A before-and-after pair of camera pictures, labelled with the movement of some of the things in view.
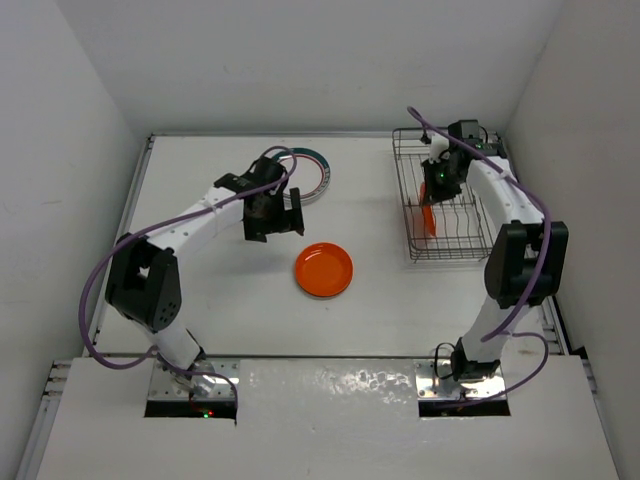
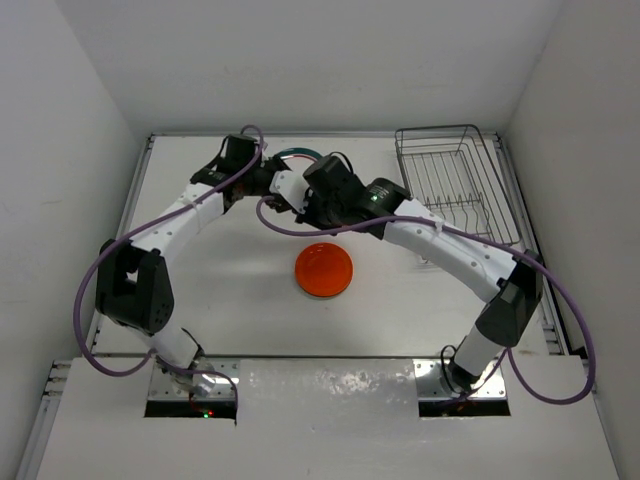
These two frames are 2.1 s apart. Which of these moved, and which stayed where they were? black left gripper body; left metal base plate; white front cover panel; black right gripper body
Moved: black right gripper body; black left gripper body
Stayed: white front cover panel; left metal base plate
